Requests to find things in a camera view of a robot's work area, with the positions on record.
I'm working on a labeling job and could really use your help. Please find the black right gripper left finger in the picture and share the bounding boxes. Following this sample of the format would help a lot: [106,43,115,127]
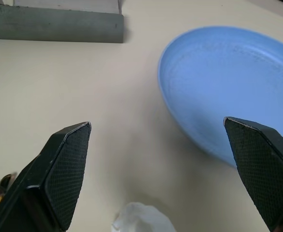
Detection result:
[0,121,92,232]

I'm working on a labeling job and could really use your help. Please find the grey rectangular box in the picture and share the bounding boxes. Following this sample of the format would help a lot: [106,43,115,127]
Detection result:
[0,0,125,44]

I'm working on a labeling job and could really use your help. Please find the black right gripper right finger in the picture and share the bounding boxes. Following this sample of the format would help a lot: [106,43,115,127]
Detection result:
[223,116,283,232]

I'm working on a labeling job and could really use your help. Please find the blue round plate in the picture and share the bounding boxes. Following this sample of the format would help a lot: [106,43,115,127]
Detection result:
[157,26,283,169]

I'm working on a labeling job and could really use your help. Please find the crumpled white tissue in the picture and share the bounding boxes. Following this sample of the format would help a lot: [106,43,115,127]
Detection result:
[111,202,176,232]

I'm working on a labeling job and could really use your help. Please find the brown tortoiseshell eyeglasses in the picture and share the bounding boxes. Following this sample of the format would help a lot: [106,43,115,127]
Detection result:
[0,173,18,208]

